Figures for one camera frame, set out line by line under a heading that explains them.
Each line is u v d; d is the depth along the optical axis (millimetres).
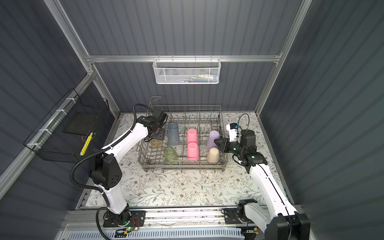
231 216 737
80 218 754
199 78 934
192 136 912
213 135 875
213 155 824
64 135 720
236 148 656
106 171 472
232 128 693
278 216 398
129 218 718
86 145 692
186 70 1238
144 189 827
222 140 668
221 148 690
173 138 940
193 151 857
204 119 1063
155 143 918
